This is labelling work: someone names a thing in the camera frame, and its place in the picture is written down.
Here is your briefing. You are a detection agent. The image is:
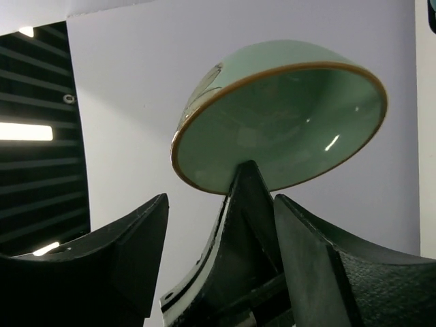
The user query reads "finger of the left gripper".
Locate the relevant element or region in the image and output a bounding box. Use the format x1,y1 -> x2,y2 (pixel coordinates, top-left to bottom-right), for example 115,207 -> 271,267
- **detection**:
160,161 -> 293,327

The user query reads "mint green floral bowl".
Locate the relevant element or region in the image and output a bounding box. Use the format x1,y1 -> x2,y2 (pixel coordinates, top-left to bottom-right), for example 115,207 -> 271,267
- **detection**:
170,40 -> 388,194

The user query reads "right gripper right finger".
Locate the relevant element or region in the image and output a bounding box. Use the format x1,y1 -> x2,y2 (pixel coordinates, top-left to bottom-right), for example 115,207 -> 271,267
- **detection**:
274,194 -> 435,326

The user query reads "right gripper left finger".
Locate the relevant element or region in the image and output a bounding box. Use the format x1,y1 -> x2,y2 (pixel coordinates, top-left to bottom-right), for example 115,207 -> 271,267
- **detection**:
1,193 -> 169,326

